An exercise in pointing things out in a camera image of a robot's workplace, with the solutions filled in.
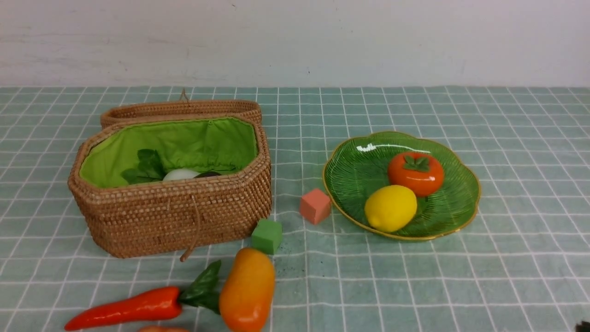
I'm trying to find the orange foam cube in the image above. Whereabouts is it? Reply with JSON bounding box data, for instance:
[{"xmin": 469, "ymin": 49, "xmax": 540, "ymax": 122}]
[{"xmin": 299, "ymin": 188, "xmax": 331, "ymax": 225}]

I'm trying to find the yellow lemon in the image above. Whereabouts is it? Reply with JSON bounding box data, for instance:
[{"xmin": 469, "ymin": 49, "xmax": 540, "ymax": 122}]
[{"xmin": 364, "ymin": 185, "xmax": 418, "ymax": 233}]

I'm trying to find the green glass leaf plate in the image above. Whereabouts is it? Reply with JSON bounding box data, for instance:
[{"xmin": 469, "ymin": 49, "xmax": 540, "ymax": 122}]
[{"xmin": 322, "ymin": 131, "xmax": 481, "ymax": 241}]

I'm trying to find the orange mango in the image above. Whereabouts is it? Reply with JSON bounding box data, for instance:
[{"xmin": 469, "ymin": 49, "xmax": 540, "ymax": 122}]
[{"xmin": 219, "ymin": 247, "xmax": 276, "ymax": 332}]

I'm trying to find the purple eggplant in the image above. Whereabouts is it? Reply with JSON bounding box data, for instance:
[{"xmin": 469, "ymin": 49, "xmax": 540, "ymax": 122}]
[{"xmin": 193, "ymin": 172, "xmax": 221, "ymax": 178}]

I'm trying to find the red chili pepper with leaves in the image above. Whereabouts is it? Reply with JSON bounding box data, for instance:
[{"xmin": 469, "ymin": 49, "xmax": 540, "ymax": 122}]
[{"xmin": 64, "ymin": 260, "xmax": 222, "ymax": 331}]

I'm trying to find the orange persimmon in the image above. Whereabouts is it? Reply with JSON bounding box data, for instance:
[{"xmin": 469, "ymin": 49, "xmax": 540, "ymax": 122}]
[{"xmin": 387, "ymin": 151, "xmax": 445, "ymax": 197}]

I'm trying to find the white radish with leaves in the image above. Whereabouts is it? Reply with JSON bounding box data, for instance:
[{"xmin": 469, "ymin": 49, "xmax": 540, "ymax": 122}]
[{"xmin": 121, "ymin": 149, "xmax": 200, "ymax": 184}]

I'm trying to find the green foam cube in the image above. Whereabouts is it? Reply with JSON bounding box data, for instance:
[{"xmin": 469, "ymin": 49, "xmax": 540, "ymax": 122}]
[{"xmin": 251, "ymin": 219, "xmax": 283, "ymax": 255}]

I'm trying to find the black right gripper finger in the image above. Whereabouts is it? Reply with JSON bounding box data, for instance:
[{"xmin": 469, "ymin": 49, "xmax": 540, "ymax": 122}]
[{"xmin": 575, "ymin": 320, "xmax": 590, "ymax": 332}]

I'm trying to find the woven wicker basket green lining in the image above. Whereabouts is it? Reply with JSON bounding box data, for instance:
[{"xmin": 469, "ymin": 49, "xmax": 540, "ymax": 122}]
[{"xmin": 68, "ymin": 114, "xmax": 272, "ymax": 258}]

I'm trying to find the orange fruit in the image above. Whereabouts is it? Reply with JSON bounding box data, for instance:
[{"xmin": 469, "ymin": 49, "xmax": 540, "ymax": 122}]
[{"xmin": 137, "ymin": 325, "xmax": 189, "ymax": 332}]

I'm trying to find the woven wicker basket lid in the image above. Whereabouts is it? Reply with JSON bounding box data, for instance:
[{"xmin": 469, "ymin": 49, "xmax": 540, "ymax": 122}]
[{"xmin": 100, "ymin": 89, "xmax": 263, "ymax": 128}]

